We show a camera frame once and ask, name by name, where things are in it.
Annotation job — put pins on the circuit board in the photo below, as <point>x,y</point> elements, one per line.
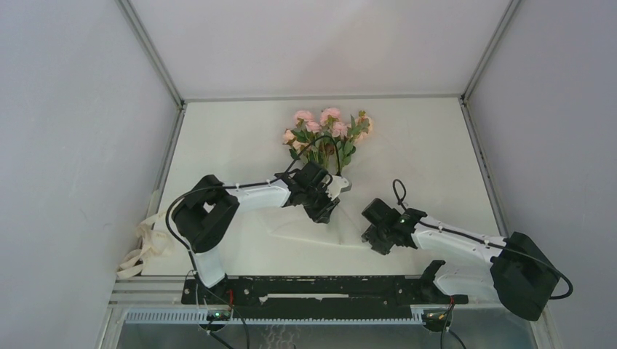
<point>436,316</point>
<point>218,316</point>

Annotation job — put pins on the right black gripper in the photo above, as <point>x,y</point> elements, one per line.
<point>380,246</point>

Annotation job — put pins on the white slotted cable duct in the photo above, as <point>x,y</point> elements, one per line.
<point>169,316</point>

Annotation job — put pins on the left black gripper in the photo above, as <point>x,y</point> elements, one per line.
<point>322,215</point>

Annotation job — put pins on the right circuit board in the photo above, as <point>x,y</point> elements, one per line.
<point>436,316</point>

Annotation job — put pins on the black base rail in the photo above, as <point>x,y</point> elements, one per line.
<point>336,296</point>

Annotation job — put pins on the left circuit board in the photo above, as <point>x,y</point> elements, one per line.
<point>218,316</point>

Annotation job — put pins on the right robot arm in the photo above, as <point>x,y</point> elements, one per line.
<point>512,271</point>

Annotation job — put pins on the pink flower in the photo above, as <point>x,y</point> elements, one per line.
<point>299,143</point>
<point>337,129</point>
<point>360,128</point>

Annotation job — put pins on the white wrapping paper sheet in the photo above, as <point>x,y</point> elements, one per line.
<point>424,142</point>

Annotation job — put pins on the cream ribbon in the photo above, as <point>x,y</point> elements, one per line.
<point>152,242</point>

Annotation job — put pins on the pink flower two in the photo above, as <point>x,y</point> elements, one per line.
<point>304,120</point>

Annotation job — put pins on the pink flower one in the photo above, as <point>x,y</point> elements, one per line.
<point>328,116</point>

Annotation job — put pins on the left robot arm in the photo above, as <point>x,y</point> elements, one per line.
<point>200,218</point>

